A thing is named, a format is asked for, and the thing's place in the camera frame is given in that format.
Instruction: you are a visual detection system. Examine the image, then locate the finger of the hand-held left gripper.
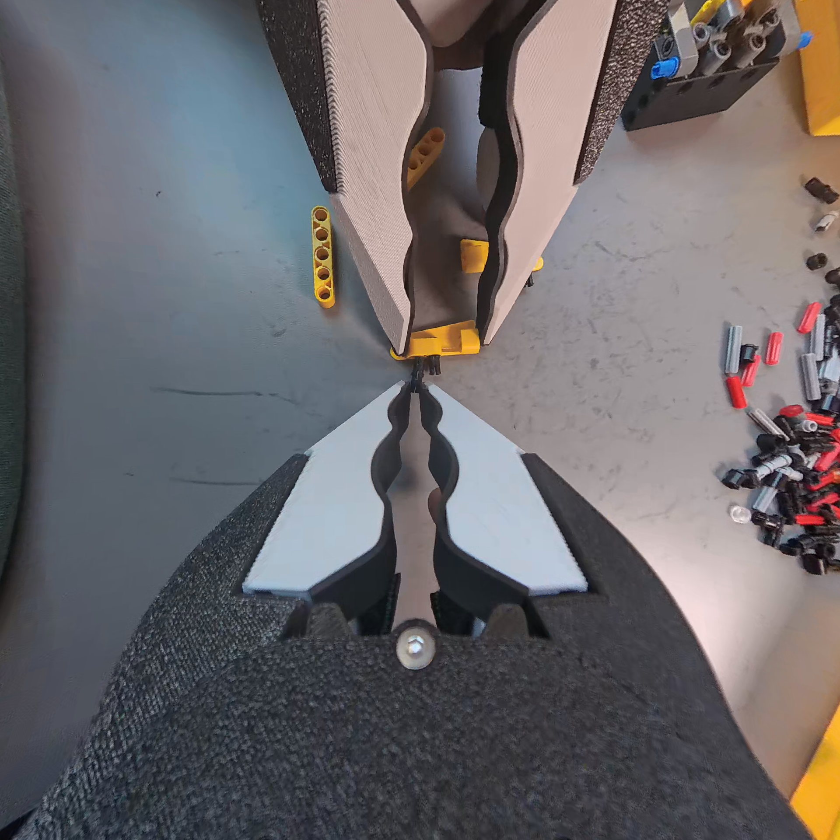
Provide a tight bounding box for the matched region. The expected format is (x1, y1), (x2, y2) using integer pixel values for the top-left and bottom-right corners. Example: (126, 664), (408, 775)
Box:
(318, 0), (434, 353)
(476, 0), (618, 345)

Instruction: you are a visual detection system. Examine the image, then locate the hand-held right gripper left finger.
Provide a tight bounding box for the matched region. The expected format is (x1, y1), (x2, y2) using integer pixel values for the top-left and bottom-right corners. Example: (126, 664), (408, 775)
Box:
(243, 382), (411, 595)

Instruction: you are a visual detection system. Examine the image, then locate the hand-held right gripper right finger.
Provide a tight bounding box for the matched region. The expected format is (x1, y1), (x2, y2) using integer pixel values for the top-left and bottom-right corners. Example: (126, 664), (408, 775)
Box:
(427, 384), (588, 597)

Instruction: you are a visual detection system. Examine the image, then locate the yellow curved lego panel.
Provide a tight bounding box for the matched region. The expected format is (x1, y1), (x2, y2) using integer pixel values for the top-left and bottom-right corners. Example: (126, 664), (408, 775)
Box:
(459, 239), (544, 273)
(390, 319), (483, 361)

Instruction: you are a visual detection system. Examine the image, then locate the pile of small lego connectors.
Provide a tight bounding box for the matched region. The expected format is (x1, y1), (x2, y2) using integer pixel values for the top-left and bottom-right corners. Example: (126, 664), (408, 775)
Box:
(722, 176), (840, 577)

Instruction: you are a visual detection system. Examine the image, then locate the yellow lego beam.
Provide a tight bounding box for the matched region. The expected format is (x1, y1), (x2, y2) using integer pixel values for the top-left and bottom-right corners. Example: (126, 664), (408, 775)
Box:
(407, 126), (446, 191)
(311, 205), (337, 309)

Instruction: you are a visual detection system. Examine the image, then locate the black and yellow lego assembly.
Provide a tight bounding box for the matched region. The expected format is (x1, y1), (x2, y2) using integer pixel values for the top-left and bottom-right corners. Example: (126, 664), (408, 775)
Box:
(620, 0), (813, 132)

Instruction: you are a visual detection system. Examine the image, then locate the yellow plastic bin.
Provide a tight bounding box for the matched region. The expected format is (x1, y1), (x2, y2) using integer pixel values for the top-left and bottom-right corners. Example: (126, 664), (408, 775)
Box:
(789, 735), (840, 840)
(796, 0), (840, 137)

